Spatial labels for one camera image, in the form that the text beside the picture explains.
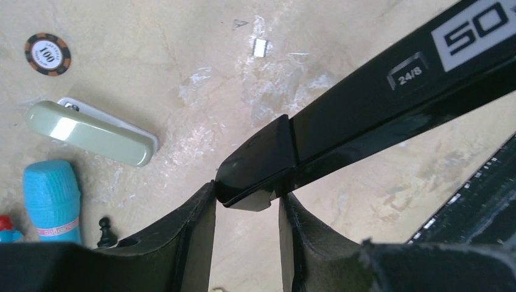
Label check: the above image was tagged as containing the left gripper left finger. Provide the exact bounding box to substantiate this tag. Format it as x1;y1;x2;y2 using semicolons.
98;181;216;291

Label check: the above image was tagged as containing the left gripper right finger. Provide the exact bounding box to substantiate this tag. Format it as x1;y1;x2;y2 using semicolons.
279;193;371;291

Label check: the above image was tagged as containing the beige green stapler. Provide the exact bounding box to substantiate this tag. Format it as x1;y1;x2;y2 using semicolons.
26;97;159;167

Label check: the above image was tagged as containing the black stapler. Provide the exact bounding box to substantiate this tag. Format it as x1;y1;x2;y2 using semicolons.
215;1;515;212

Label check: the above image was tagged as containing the black chess pawn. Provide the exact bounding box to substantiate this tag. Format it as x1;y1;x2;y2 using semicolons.
97;217;118;248

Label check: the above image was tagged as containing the blue cylindrical bottle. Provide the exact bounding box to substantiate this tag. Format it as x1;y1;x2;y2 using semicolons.
22;159;82;245

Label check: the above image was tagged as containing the small red blue toy figure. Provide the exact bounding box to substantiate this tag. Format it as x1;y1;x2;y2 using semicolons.
0;215;22;243

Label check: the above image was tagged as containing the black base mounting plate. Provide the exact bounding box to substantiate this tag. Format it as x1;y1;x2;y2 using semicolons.
407;136;515;249

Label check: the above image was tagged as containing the orange black 100 poker chip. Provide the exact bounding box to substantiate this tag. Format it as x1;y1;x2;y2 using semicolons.
24;32;71;77

